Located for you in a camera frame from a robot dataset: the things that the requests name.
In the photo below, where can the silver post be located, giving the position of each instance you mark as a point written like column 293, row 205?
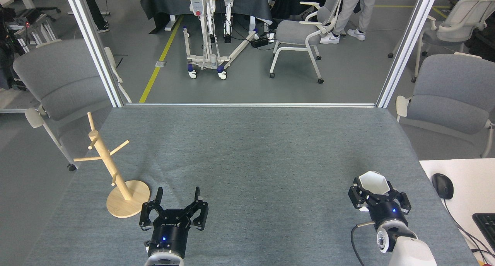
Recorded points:
column 93, row 45
column 406, row 45

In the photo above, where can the grey chair with white frame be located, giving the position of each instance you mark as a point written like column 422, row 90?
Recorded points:
column 444, row 38
column 58, row 76
column 452, row 92
column 296, row 32

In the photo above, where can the wooden cup rack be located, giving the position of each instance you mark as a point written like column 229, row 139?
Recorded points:
column 127, row 200

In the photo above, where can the black computer mouse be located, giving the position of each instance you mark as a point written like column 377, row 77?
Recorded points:
column 442, row 185

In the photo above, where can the white hexagonal cup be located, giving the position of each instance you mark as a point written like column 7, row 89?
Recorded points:
column 373, row 181

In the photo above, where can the person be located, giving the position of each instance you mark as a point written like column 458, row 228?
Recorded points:
column 93, row 7
column 350, row 11

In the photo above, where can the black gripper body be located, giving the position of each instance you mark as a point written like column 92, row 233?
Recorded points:
column 170, row 235
column 386, row 213

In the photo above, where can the black power strip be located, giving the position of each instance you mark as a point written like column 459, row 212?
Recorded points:
column 260, row 41

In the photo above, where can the white stand on wheels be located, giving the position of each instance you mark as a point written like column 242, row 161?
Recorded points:
column 210, row 61

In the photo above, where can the white desk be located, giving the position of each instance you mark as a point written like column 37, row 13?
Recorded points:
column 470, row 181

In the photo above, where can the table with dark cloth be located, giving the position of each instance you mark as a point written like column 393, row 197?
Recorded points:
column 243, row 1

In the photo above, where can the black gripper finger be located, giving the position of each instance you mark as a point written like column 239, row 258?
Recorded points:
column 147, row 215
column 404, row 202
column 357, row 196
column 201, row 213

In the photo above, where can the metal floor socket plate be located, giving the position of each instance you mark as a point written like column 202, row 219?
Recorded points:
column 161, row 63

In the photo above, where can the black keyboard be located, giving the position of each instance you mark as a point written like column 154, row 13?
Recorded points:
column 486, row 227

